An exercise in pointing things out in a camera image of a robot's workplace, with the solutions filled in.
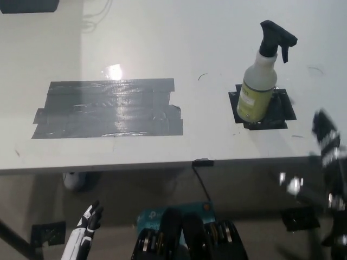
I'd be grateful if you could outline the spray bottle with black trigger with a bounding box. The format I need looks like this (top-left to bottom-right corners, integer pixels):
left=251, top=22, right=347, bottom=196
left=235, top=19, right=299, bottom=123

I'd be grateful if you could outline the small black tape square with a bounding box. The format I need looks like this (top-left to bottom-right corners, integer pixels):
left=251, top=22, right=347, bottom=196
left=228, top=83, right=297, bottom=131

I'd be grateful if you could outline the thin black cable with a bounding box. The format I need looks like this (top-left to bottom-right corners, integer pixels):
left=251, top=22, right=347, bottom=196
left=191, top=165, right=213, bottom=203

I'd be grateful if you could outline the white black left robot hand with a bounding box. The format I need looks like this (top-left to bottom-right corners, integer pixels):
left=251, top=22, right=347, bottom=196
left=61, top=199, right=105, bottom=260

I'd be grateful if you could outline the dark flat rectangular object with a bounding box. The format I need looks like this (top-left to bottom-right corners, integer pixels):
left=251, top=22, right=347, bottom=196
left=0, top=0, right=60, bottom=14

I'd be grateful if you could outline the large grey tape patch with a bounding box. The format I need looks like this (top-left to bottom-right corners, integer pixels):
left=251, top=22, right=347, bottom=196
left=31, top=77, right=184, bottom=140

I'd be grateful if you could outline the grey metal table leg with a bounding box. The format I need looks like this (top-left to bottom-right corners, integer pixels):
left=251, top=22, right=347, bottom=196
left=0, top=216, right=44, bottom=260

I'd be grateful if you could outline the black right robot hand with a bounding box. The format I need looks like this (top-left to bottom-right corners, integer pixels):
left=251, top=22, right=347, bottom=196
left=311, top=108, right=343, bottom=169

